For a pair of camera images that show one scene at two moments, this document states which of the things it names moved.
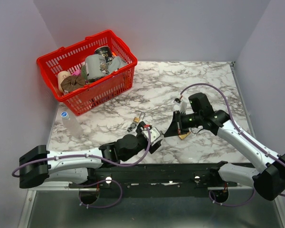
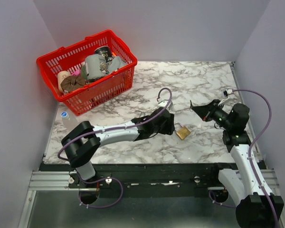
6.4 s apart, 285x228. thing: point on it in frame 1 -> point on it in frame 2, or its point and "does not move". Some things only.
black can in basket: [104, 51] does not move
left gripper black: [155, 147] -> [169, 128]
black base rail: [150, 177] does not move
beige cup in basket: [61, 76] does not move
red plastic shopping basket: [82, 98] does not move
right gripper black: [173, 129] -> [203, 110]
